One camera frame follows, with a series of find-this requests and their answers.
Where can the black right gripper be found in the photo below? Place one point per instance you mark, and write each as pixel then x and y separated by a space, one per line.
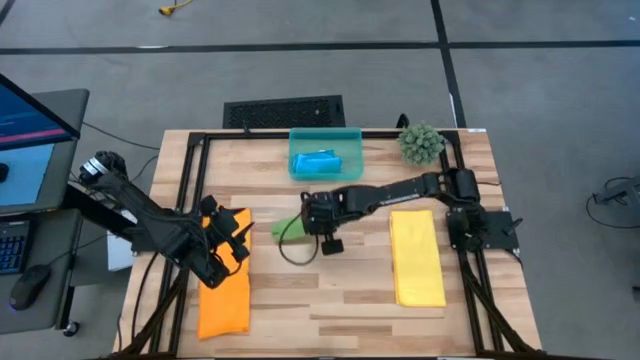
pixel 325 212

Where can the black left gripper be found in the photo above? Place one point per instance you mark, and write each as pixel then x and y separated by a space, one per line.
pixel 217 250

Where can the green microfiber towel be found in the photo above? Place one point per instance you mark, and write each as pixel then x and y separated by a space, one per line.
pixel 287 231

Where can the blue microfiber towel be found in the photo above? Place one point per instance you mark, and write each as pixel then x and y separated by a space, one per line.
pixel 317 162

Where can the orange microfiber towel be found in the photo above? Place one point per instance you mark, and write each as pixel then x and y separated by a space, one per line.
pixel 225 305

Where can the yellow microfiber towel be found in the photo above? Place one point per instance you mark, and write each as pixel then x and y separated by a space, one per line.
pixel 417 260

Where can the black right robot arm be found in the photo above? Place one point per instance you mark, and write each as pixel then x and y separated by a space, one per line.
pixel 400 192

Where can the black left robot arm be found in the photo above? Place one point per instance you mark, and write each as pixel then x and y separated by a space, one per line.
pixel 150 220

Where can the teal translucent plastic basket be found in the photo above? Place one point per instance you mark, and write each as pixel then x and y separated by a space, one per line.
pixel 350 145

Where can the black perforated computer case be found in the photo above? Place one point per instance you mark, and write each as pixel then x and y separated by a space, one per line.
pixel 283 112

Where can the white box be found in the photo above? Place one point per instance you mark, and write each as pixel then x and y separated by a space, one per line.
pixel 119 255

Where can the artificial green potted plant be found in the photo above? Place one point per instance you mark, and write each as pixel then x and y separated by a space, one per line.
pixel 421 143

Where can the black diagonal bar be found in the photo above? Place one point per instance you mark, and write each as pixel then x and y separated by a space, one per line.
pixel 85 207

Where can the grey computer desk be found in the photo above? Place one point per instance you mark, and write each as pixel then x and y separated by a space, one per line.
pixel 65 250

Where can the black caster wheel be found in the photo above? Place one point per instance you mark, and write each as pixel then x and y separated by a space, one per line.
pixel 72 328

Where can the black computer mouse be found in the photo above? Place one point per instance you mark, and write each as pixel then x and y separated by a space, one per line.
pixel 29 287

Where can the black keyboard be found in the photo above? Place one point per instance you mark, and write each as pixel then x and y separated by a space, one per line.
pixel 12 247

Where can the blue screen desk monitor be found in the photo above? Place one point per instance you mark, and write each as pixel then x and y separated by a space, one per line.
pixel 25 125

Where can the black floor stand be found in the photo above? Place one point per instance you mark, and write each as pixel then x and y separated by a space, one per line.
pixel 620 192

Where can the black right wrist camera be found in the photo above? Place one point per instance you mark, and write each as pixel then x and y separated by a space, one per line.
pixel 332 246

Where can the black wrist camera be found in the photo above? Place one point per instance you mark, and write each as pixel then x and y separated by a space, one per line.
pixel 215 210
pixel 332 246

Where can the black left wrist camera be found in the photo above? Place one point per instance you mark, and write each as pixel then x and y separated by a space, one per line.
pixel 215 210

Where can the black aluminium table frame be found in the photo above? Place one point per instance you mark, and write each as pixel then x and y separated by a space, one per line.
pixel 240 135

